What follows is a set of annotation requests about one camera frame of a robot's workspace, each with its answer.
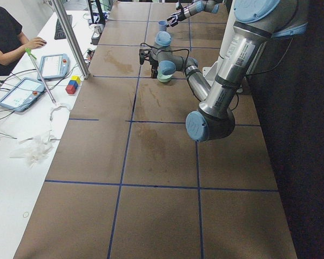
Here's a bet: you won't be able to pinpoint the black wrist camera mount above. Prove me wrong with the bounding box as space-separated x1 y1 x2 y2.
139 49 151 65

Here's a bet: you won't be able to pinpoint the light green bowl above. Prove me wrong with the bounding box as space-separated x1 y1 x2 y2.
157 73 173 83

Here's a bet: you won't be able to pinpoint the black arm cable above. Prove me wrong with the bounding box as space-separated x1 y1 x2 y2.
140 42 191 65

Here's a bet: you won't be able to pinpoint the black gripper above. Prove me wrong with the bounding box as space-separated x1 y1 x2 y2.
149 56 159 79
167 9 188 28

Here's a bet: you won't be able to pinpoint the blue plastic cup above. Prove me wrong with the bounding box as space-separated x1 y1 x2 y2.
158 20 167 31

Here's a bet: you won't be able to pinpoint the black keyboard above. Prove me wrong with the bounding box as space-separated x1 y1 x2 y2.
54 19 66 40

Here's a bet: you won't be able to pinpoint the red blue yellow blocks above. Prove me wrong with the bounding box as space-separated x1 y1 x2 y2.
65 76 81 94

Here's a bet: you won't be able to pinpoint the black stand frame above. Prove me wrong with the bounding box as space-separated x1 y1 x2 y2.
87 0 107 25

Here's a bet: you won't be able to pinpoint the grabber stick green tip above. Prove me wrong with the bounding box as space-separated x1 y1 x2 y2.
25 48 57 105

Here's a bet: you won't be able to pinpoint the teach pendant tablet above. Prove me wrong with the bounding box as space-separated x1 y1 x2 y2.
0 78 45 112
39 53 69 80

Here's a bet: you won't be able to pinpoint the small metal can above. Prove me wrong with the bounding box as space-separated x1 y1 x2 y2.
93 24 103 34

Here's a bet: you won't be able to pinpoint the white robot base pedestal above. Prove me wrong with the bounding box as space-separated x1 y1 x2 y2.
202 0 244 94

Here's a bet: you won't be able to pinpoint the aluminium frame post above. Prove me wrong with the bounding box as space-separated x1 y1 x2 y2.
51 0 90 79

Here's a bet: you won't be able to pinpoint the near teach pendant tablet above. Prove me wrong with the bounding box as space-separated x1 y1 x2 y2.
0 78 45 112

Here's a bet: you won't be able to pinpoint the far teach pendant tablet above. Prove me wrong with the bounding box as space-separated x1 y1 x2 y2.
39 53 69 80

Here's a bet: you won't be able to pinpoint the person in black shirt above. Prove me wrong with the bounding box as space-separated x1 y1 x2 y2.
0 6 46 76

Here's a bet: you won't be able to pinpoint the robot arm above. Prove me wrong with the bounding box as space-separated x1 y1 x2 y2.
166 0 223 27
139 1 309 142

